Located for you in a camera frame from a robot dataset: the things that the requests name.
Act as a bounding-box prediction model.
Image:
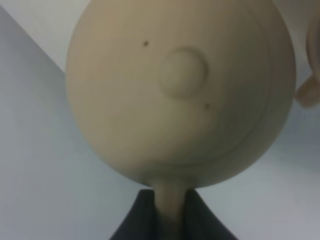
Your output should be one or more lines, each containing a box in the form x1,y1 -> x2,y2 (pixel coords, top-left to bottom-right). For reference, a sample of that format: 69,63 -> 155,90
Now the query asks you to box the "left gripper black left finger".
110,189 -> 158,240

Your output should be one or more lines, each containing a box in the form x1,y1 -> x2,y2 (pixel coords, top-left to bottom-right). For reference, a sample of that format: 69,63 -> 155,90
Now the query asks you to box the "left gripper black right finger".
182,189 -> 238,240

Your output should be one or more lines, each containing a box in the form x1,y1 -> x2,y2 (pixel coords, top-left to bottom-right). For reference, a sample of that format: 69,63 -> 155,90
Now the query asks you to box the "beige teapot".
65,0 -> 320,240

